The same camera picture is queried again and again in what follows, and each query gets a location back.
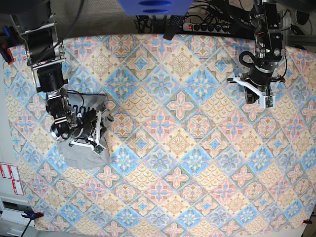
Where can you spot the grey T-shirt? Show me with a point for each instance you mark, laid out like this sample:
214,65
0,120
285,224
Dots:
80,157

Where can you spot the small orange clamp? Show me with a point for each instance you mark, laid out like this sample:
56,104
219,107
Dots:
307,222

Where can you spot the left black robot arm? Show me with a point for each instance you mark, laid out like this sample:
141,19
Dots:
269,50

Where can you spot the blue box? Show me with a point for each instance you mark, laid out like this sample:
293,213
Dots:
155,7

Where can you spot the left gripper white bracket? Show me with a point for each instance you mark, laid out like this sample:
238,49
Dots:
253,93

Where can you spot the patterned tile tablecloth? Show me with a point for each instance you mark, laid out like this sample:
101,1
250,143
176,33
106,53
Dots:
189,156

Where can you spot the orange black clamp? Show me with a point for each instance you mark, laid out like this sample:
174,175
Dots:
32,215

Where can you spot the red black clamp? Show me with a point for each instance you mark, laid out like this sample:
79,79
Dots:
5,46

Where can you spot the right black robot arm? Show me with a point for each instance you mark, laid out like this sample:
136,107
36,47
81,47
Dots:
34,23

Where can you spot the red white stickers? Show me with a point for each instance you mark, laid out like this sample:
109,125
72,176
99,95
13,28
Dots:
10,180

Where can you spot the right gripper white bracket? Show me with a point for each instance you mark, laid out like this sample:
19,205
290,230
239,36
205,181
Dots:
91,131

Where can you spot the black power strip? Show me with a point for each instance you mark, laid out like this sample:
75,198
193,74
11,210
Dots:
206,28

